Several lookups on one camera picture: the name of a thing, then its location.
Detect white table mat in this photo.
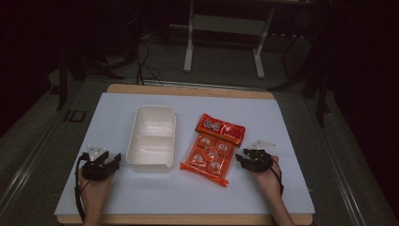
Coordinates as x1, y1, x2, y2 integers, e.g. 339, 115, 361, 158
54, 91, 316, 218

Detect person's left hand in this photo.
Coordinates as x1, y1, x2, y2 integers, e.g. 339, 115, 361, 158
77, 169, 115, 206

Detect white divided food container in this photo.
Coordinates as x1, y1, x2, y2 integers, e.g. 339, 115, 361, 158
125, 105, 178, 173

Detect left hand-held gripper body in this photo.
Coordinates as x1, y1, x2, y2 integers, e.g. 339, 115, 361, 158
80, 144, 111, 182

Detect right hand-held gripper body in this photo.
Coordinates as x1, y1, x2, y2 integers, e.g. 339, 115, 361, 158
247, 139, 278, 173

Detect metal floor rail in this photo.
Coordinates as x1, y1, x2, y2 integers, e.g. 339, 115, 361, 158
0, 106, 69, 218
309, 103, 368, 226

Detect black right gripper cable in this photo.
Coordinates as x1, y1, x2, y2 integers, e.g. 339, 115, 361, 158
268, 157, 285, 196

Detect black floor cables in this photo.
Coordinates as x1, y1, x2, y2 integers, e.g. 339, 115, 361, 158
134, 39, 165, 87

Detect person's right hand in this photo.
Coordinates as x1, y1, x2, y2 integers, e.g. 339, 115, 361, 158
249, 155, 283, 200

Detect white metal stand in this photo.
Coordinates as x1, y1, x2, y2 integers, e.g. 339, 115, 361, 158
183, 0, 278, 80

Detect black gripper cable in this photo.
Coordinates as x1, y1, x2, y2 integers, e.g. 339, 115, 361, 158
73, 152, 92, 223
268, 157, 285, 196

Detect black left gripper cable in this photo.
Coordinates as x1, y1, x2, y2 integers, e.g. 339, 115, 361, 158
73, 152, 92, 223

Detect wooden table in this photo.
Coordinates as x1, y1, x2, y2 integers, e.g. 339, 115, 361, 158
56, 83, 314, 226

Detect red snack packet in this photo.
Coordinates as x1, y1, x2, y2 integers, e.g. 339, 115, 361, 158
179, 112, 247, 188

